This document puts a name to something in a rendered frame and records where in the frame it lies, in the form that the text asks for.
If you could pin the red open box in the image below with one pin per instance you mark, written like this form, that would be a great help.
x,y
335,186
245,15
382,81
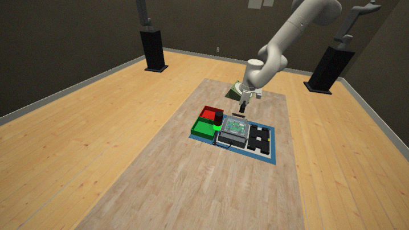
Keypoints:
x,y
209,112

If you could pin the green bin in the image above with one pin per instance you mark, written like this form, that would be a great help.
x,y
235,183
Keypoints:
x,y
203,128

